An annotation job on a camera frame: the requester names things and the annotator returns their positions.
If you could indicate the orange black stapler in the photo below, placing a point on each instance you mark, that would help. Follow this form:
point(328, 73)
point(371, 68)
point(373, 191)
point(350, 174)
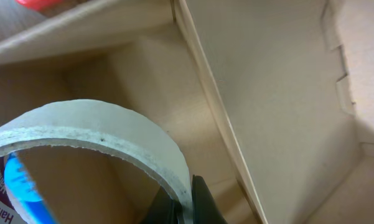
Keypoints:
point(38, 5)

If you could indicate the white tape roll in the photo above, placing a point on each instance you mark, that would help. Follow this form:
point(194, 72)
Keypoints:
point(110, 129)

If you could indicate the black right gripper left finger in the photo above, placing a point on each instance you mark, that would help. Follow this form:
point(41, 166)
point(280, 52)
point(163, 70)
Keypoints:
point(163, 210)

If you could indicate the brown cardboard box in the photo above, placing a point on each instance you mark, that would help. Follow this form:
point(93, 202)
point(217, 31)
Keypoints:
point(271, 102)

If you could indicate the blue plastic case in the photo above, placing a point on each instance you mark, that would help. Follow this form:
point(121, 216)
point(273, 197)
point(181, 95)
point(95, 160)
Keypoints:
point(19, 201)

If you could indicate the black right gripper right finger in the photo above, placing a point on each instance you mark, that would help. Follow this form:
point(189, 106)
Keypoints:
point(205, 210)

